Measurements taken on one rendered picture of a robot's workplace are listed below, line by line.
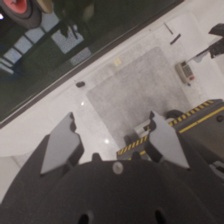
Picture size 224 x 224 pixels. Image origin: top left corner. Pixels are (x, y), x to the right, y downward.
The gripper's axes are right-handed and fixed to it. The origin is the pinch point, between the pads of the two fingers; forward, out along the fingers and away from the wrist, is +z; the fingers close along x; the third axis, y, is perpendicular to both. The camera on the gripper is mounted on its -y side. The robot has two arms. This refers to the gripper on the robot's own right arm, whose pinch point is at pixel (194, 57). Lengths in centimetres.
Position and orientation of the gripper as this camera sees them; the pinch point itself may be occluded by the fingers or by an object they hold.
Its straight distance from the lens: 92.2
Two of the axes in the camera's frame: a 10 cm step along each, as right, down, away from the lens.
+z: 0.3, -0.9, 10.0
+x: 8.5, -5.2, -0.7
